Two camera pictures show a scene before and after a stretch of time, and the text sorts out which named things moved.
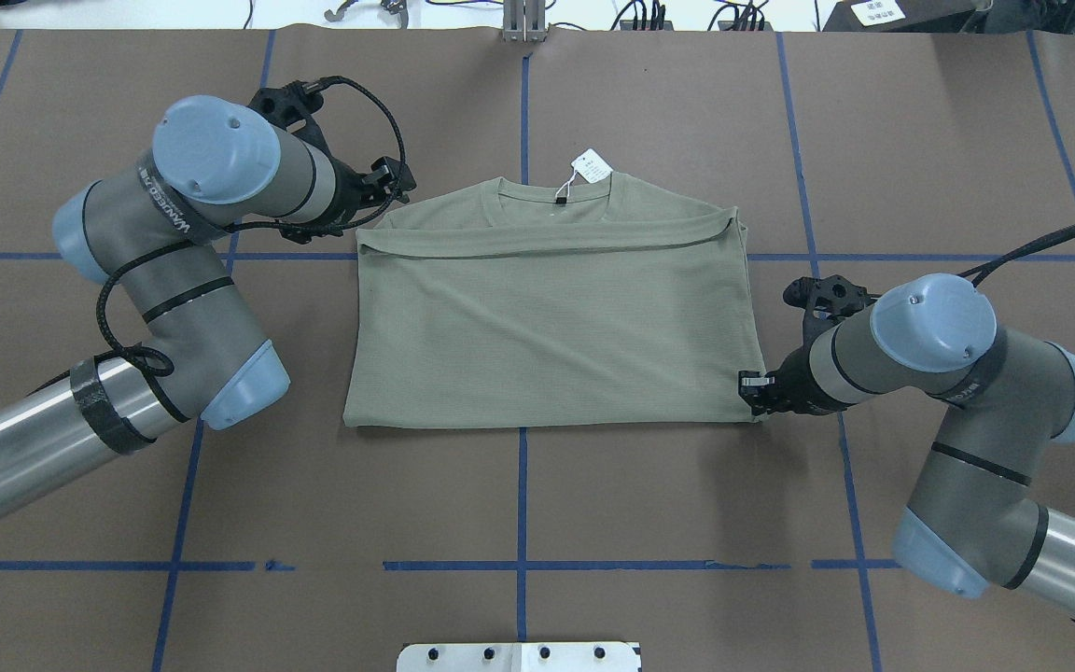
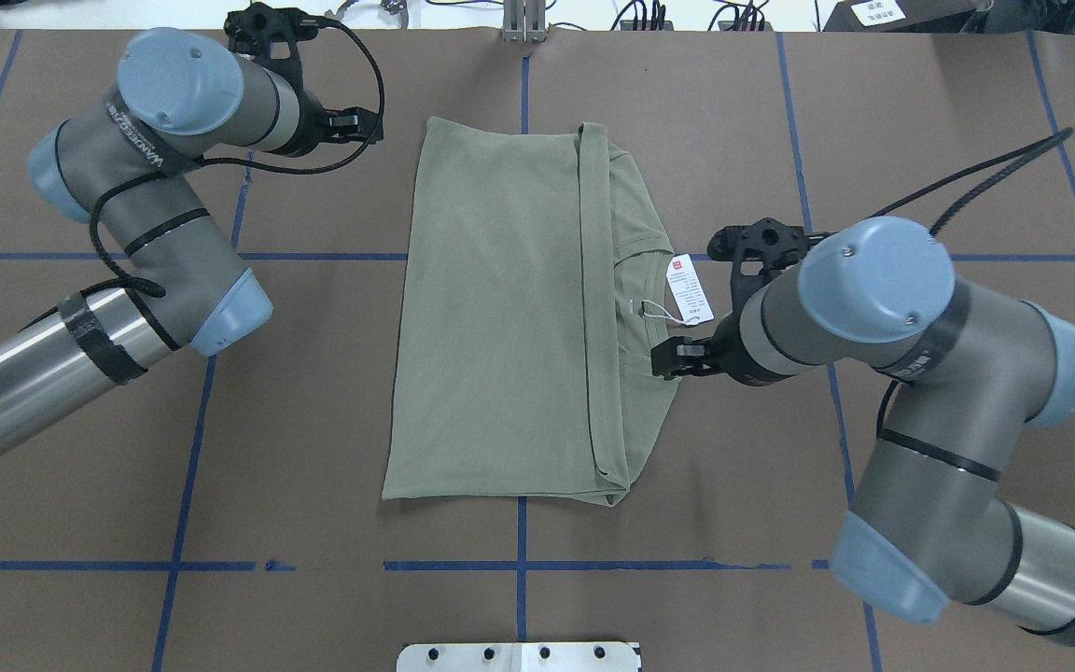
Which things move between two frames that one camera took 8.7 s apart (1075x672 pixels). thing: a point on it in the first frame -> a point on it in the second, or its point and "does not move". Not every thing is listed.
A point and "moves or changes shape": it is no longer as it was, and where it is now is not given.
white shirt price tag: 592,166 -> 689,293
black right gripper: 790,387 -> 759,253
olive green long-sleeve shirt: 487,304 moves or changes shape
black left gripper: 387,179 -> 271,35
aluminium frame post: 524,21 does not move
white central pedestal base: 519,657 does not move
